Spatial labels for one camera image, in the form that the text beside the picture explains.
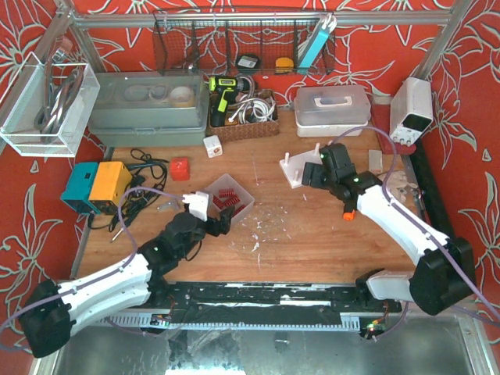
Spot black power cables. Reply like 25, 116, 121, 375
87, 148, 171, 235

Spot blue hex key holder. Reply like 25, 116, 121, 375
297, 13, 338, 74

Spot flexible metal hose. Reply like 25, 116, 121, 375
230, 77, 259, 124

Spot clear acrylic bin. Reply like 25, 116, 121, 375
1, 53, 100, 158

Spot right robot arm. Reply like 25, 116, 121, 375
302, 143, 476, 316

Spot beige work glove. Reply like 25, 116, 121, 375
387, 170, 418, 197

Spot red spring in bin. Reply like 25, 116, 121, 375
212, 188, 241, 210

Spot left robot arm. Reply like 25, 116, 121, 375
18, 207, 234, 358

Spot red cube block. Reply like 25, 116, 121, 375
169, 157, 191, 181

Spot black wire basket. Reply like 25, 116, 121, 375
152, 6, 335, 76

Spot white peg board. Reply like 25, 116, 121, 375
279, 143, 321, 189

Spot black tape measure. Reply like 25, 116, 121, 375
235, 54, 261, 75

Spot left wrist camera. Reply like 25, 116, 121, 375
182, 191, 210, 222

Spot teal box device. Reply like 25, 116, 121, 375
60, 162, 100, 215

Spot yellow tape measure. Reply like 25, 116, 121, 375
275, 57, 295, 75

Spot white plastic toolbox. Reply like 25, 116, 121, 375
294, 85, 371, 138

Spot orange black screwdriver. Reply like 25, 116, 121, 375
342, 198, 357, 221

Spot white cable coil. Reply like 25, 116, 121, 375
241, 98, 277, 123

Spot yellow box device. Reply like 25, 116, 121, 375
89, 161, 132, 216

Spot green black cordless drill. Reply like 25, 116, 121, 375
209, 76, 250, 127

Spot grey storage box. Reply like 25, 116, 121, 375
88, 72, 209, 148

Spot small white eraser block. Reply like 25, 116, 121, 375
368, 149, 384, 175

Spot white cube adapter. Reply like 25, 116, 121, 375
203, 135, 223, 159

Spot translucent spring bin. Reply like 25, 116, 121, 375
202, 173, 255, 226

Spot woven wicker basket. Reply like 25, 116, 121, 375
207, 109, 280, 143

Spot white power supply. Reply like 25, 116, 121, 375
389, 77, 433, 147

